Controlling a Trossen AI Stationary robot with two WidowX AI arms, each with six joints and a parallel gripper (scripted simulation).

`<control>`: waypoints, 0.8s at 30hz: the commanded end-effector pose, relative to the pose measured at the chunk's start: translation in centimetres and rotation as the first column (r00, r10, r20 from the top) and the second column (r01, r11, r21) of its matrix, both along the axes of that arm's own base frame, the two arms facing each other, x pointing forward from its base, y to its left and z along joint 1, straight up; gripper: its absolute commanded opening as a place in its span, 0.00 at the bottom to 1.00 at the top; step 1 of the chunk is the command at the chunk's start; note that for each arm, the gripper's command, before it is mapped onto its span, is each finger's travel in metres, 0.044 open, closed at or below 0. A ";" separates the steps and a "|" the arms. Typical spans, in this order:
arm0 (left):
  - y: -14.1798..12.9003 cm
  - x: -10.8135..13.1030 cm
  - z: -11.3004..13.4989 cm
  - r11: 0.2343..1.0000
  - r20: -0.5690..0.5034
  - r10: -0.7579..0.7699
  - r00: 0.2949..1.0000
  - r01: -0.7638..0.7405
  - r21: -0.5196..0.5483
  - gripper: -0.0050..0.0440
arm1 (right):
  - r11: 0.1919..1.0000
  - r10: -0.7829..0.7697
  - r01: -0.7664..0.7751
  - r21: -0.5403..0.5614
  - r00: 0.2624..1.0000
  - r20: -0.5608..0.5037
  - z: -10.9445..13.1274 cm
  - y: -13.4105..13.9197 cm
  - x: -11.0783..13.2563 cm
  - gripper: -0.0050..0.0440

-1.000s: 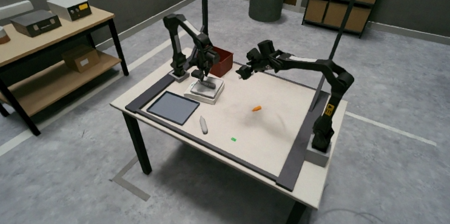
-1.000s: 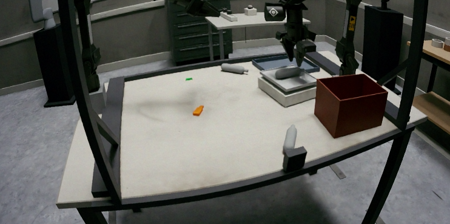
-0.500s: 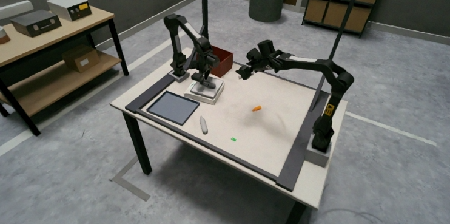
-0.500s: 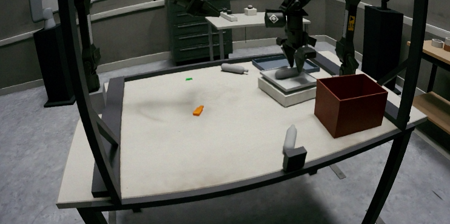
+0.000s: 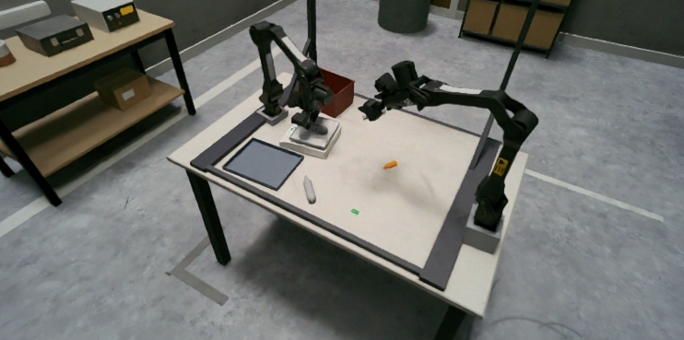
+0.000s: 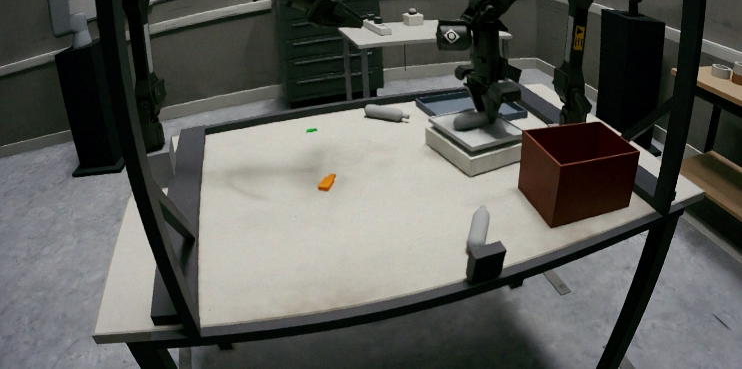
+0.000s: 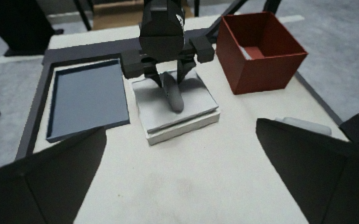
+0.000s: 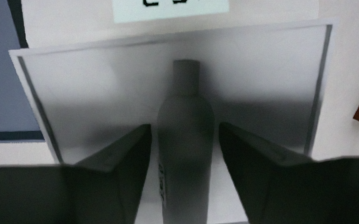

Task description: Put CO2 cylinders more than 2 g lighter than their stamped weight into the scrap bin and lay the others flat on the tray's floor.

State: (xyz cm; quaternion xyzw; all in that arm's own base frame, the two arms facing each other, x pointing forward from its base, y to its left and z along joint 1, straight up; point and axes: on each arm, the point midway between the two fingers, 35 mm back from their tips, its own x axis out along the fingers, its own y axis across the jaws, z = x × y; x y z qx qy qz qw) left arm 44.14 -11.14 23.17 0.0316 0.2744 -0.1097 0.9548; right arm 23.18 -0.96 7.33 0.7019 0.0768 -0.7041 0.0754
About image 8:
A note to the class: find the white digital weighing scale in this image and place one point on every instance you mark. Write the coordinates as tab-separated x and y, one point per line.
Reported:
268	78

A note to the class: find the grey gas cylinder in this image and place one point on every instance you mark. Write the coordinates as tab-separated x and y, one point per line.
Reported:
185	124

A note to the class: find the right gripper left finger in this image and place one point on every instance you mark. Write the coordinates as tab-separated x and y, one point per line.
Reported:
104	188

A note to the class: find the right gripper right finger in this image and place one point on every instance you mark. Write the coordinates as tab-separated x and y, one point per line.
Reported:
276	185

